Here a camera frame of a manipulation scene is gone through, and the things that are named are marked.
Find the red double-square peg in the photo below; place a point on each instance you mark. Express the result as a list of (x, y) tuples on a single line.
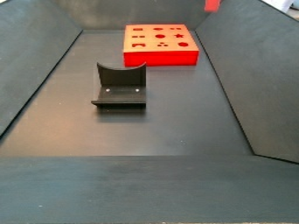
[(211, 5)]

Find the red shape-sorting board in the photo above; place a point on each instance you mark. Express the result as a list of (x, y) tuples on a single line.
[(159, 45)]

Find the black curved holder stand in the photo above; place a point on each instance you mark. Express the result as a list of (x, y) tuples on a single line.
[(121, 86)]

